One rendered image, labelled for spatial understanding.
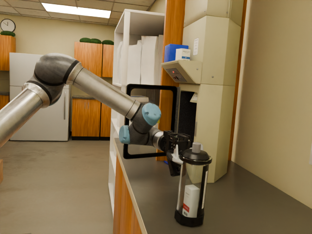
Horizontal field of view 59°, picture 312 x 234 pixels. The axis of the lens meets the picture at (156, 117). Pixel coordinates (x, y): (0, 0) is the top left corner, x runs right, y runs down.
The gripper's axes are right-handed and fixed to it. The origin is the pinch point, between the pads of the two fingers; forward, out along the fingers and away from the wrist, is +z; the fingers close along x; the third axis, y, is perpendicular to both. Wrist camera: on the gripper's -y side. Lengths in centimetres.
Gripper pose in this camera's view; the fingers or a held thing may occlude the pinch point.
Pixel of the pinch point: (195, 162)
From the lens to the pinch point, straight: 93.8
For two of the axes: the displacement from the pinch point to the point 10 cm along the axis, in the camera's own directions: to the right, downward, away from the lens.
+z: 4.6, 1.5, -8.7
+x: 8.9, 0.0, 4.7
